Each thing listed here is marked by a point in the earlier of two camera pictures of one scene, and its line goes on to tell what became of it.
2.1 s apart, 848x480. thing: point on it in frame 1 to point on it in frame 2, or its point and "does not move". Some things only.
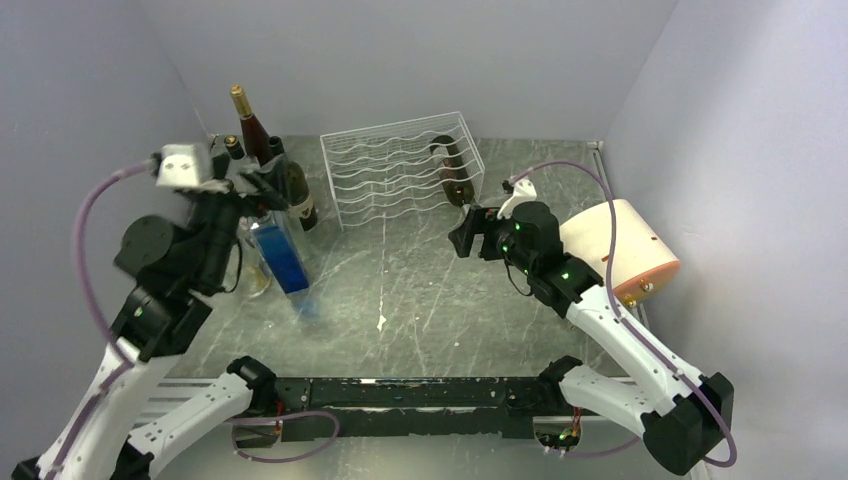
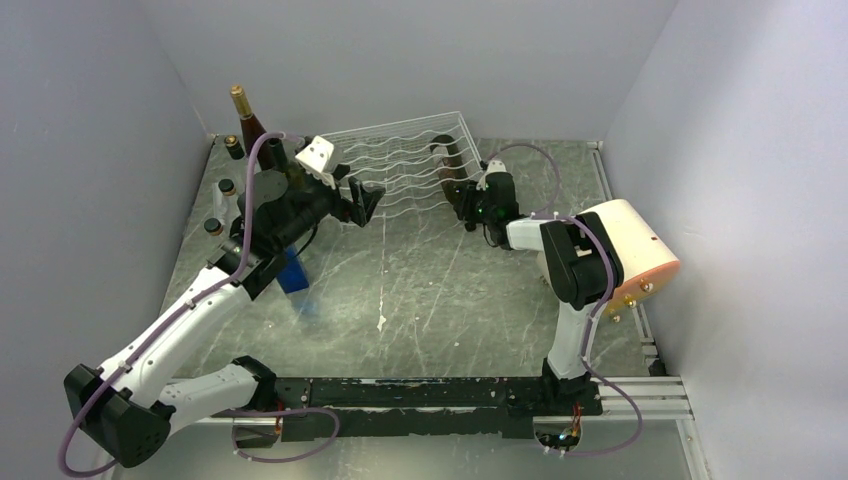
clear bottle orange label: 233,147 does not move
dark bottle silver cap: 453,173 does not move
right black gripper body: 498,240 to 474,207
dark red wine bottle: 254,140 does not move
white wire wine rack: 402,168 does not move
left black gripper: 272,178 to 351,209
